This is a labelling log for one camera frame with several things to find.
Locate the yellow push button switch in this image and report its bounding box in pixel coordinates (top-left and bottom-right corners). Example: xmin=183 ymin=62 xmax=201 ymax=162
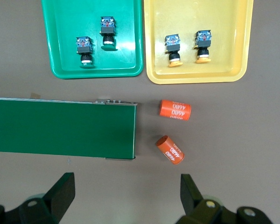
xmin=194 ymin=29 xmax=212 ymax=64
xmin=164 ymin=34 xmax=184 ymax=69

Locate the green conveyor belt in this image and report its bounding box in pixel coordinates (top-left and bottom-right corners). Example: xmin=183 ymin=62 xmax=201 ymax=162
xmin=0 ymin=97 xmax=138 ymax=161

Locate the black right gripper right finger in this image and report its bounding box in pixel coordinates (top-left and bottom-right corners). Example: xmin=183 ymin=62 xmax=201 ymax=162
xmin=176 ymin=174 xmax=273 ymax=224

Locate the green push button switch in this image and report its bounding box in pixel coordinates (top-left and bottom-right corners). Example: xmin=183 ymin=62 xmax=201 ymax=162
xmin=99 ymin=16 xmax=119 ymax=52
xmin=75 ymin=35 xmax=95 ymax=69

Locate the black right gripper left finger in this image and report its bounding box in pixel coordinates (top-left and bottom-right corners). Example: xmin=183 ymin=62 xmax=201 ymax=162
xmin=0 ymin=172 xmax=76 ymax=224

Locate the yellow plastic tray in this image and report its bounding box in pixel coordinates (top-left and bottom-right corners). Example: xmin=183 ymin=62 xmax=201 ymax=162
xmin=143 ymin=0 xmax=254 ymax=85

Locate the green plastic tray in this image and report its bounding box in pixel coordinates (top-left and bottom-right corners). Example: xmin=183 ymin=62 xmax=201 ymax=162
xmin=41 ymin=0 xmax=145 ymax=80

